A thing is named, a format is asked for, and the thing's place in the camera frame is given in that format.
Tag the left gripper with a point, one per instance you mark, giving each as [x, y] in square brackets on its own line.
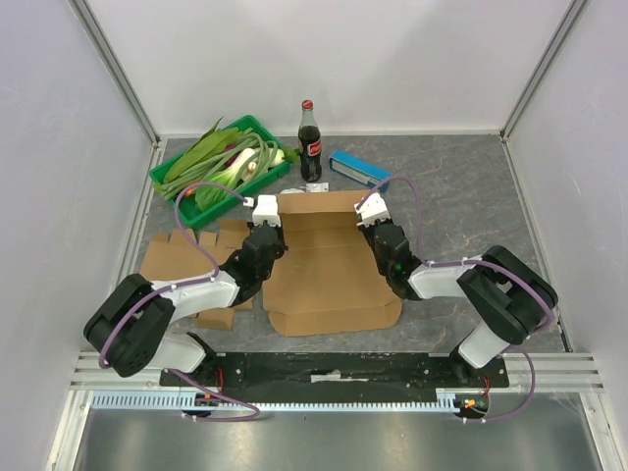
[283, 246]

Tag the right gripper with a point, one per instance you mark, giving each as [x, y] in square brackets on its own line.
[375, 234]

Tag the large cardboard box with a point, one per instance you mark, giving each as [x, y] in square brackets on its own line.
[327, 281]

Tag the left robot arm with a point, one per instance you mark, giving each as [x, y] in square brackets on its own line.
[130, 329]

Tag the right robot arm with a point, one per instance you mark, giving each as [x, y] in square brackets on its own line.
[513, 301]

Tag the blue rectangular box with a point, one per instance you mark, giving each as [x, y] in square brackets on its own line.
[356, 169]

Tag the small flat cardboard box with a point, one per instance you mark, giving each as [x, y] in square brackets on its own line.
[171, 257]

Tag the white round pads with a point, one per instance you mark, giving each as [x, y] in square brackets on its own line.
[293, 190]

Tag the bok choy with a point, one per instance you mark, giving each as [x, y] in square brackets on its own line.
[207, 196]

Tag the long green beans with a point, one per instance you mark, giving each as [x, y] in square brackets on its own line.
[220, 160]

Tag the green plastic tray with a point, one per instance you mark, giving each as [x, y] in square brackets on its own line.
[189, 213]

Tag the large green leaf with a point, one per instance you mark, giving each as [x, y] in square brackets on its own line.
[203, 148]

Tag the cola glass bottle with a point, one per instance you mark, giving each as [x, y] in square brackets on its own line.
[310, 144]

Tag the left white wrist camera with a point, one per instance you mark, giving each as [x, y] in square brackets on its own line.
[265, 210]

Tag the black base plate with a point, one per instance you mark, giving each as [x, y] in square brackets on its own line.
[236, 370]

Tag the aluminium frame rail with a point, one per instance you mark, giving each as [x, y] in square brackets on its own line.
[105, 50]

